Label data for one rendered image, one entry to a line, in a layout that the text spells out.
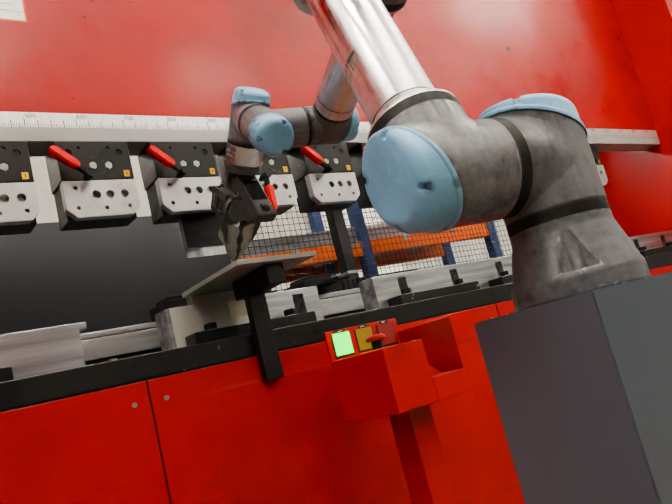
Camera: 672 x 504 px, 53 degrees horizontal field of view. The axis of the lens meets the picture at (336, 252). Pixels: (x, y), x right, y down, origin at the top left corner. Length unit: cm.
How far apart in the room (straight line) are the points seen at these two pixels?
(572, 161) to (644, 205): 243
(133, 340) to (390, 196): 106
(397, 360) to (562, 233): 57
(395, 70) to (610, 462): 47
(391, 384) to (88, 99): 86
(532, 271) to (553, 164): 12
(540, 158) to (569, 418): 27
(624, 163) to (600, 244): 250
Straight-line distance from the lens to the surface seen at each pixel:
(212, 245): 155
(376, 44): 82
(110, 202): 145
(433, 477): 135
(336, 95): 123
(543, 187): 77
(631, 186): 323
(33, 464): 122
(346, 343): 138
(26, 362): 135
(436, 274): 189
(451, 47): 232
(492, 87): 238
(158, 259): 205
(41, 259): 196
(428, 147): 69
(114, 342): 167
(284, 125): 124
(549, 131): 78
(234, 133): 136
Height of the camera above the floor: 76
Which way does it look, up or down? 10 degrees up
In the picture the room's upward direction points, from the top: 14 degrees counter-clockwise
